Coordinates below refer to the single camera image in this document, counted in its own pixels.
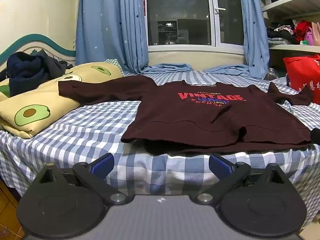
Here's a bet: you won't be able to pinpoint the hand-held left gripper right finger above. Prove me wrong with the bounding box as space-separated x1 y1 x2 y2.
195 153 292 205

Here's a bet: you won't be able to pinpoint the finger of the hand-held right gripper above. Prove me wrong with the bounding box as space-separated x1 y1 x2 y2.
311 128 320 146

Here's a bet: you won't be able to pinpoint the red shopping bag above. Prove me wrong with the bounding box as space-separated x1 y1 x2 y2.
283 54 320 103

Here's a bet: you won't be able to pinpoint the white wall shelf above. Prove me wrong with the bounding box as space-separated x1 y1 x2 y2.
257 0 320 55

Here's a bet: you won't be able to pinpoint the maroon printed t-shirt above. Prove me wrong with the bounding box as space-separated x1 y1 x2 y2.
58 75 314 155

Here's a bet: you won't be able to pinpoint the yellow avocado print quilt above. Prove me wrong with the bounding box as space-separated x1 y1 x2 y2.
0 62 123 138

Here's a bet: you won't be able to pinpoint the blue star curtain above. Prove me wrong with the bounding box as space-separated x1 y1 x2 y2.
204 0 270 79
75 0 194 77

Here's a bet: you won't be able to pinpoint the striped teal headboard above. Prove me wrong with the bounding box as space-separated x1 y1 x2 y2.
0 35 77 78

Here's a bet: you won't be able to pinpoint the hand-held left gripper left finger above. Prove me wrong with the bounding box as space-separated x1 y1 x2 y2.
34 153 128 205

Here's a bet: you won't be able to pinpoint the pink bag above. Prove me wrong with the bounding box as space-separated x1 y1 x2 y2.
304 22 320 47

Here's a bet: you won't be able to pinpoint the dark navy clothes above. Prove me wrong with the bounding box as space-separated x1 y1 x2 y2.
0 49 74 98

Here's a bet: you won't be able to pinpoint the pile of dark clothes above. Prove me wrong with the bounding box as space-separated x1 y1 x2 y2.
266 21 298 46

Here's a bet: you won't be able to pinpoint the red garment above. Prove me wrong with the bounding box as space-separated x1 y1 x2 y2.
294 20 313 43

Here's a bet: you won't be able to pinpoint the clear plastic bag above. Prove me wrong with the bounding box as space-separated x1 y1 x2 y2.
266 67 280 80

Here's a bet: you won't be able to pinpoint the white framed window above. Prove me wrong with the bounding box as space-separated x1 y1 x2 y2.
142 0 247 54

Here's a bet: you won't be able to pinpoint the blue checked bed sheet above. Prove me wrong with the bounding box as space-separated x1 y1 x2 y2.
0 70 320 230

